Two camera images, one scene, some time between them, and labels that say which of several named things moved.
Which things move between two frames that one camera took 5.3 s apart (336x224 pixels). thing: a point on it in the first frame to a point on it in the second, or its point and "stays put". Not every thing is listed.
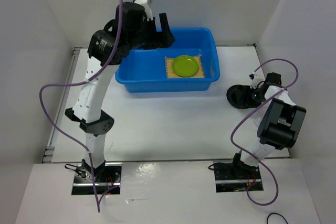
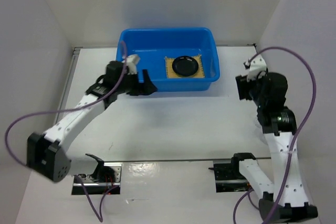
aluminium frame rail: x=49 y=156 stays put
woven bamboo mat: x=170 y=73 stays put
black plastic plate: x=240 y=96 to x=185 y=65
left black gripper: x=166 y=38 to x=146 y=88
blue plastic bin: x=190 y=65 stays put
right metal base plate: x=227 y=180 stays put
